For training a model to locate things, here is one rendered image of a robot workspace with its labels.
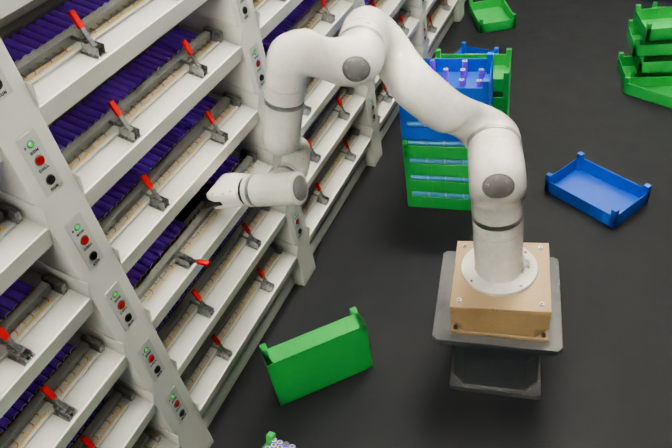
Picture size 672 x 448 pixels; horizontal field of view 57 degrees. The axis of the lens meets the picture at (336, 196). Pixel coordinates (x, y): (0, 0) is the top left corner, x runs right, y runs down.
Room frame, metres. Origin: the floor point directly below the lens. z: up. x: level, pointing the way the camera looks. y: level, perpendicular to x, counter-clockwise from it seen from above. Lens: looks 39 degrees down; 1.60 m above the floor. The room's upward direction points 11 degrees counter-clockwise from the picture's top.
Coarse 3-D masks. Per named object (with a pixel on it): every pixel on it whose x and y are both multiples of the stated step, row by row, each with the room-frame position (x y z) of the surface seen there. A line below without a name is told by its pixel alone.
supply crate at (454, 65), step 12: (444, 60) 1.94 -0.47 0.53; (456, 60) 1.92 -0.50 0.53; (468, 60) 1.90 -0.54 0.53; (480, 60) 1.89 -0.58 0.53; (492, 60) 1.86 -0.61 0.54; (456, 72) 1.92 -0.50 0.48; (468, 72) 1.90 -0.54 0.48; (492, 72) 1.84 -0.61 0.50; (456, 84) 1.84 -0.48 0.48; (468, 84) 1.82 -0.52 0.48; (468, 96) 1.72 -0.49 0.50; (480, 96) 1.70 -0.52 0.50
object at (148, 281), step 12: (240, 168) 1.45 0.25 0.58; (204, 216) 1.27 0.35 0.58; (192, 228) 1.22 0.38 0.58; (180, 240) 1.18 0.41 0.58; (168, 252) 1.15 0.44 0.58; (156, 264) 1.11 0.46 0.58; (168, 264) 1.12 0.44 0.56; (156, 276) 1.08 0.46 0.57; (144, 288) 1.04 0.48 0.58; (156, 288) 1.05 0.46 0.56
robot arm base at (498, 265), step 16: (480, 240) 1.04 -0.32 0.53; (496, 240) 1.01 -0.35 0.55; (512, 240) 1.01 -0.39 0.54; (480, 256) 1.04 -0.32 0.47; (496, 256) 1.01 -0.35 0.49; (512, 256) 1.01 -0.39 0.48; (528, 256) 1.07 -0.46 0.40; (464, 272) 1.07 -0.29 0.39; (480, 272) 1.04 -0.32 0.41; (496, 272) 1.01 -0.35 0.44; (512, 272) 1.01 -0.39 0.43; (528, 272) 1.02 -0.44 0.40; (480, 288) 1.00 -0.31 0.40; (496, 288) 0.99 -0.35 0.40; (512, 288) 0.98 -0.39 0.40
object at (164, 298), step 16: (240, 144) 1.53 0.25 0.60; (256, 160) 1.50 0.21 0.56; (272, 160) 1.48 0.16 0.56; (240, 208) 1.32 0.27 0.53; (224, 224) 1.26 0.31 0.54; (192, 240) 1.21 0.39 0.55; (208, 240) 1.21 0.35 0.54; (192, 256) 1.16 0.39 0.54; (208, 256) 1.18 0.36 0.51; (176, 272) 1.11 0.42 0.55; (192, 272) 1.12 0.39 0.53; (160, 288) 1.06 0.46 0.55; (176, 288) 1.06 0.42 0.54; (144, 304) 1.02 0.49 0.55; (160, 304) 1.01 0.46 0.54; (160, 320) 1.00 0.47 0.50
